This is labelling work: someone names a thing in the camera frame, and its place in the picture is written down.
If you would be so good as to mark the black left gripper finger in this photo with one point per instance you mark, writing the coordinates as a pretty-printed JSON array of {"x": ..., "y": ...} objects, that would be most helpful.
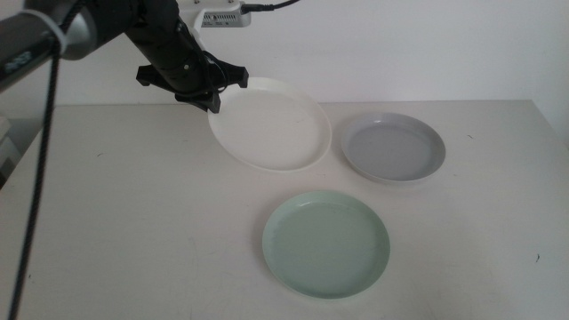
[
  {"x": 193, "y": 100},
  {"x": 213, "y": 102}
]

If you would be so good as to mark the white shallow bowl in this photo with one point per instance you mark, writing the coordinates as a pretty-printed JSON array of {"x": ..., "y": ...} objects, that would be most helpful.
[{"x": 271, "y": 129}]

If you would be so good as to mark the pale green shallow bowl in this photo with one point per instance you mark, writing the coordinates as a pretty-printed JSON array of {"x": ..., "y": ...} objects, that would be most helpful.
[{"x": 326, "y": 246}]

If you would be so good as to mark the grey shallow bowl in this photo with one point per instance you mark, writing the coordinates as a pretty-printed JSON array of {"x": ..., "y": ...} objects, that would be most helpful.
[{"x": 393, "y": 151}]

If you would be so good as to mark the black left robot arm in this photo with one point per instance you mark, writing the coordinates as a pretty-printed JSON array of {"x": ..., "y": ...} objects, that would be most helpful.
[{"x": 151, "y": 26}]

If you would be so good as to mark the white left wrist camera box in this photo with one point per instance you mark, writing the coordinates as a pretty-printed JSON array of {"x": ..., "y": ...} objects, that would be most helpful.
[{"x": 222, "y": 18}]

